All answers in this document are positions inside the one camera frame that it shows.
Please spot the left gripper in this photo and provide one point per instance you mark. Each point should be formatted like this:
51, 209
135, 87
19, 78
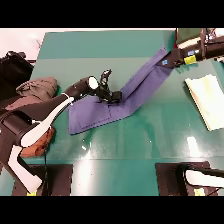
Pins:
111, 96

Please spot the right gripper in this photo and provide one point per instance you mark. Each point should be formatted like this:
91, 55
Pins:
175, 58

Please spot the purple T-shirt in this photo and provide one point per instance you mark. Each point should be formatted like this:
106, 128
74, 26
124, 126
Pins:
100, 115

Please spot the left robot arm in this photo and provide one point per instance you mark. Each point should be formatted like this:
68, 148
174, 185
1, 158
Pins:
36, 113

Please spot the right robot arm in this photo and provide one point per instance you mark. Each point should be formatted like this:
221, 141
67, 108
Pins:
213, 50

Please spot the dark green garment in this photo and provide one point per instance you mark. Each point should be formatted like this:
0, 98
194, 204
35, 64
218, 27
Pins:
187, 33

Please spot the white folded garment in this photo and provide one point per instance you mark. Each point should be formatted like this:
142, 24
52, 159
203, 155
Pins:
208, 100

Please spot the grey-brown garment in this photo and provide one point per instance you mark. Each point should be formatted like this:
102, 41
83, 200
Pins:
38, 87

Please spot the orange garment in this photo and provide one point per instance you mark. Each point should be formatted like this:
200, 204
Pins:
38, 145

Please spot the black garment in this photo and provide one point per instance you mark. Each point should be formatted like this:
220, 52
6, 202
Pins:
11, 75

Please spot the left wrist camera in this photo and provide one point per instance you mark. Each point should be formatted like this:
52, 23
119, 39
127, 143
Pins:
106, 77

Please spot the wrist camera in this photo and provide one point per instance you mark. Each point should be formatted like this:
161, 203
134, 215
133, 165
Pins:
106, 77
205, 35

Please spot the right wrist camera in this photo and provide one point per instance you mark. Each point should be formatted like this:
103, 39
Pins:
205, 35

